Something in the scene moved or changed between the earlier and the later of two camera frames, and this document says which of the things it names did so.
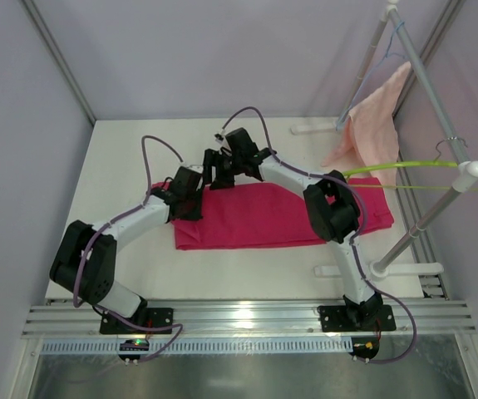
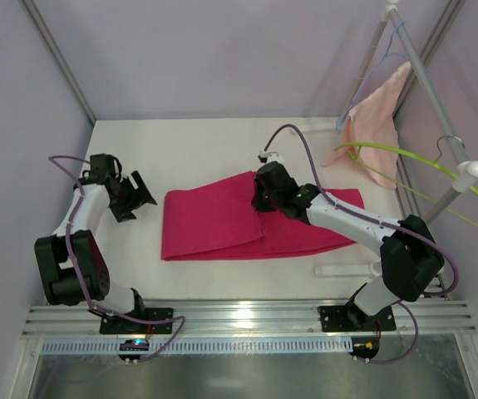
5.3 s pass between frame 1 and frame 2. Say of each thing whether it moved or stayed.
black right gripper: moved
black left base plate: stayed
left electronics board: stayed
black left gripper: moved
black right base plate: stayed
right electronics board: stayed
